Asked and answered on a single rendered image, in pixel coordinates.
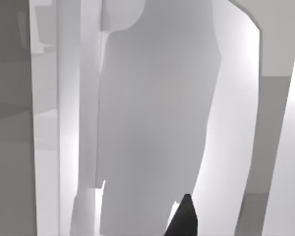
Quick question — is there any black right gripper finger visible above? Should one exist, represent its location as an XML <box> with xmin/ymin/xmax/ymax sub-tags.
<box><xmin>163</xmin><ymin>193</ymin><xmax>199</xmax><ymax>236</ymax></box>

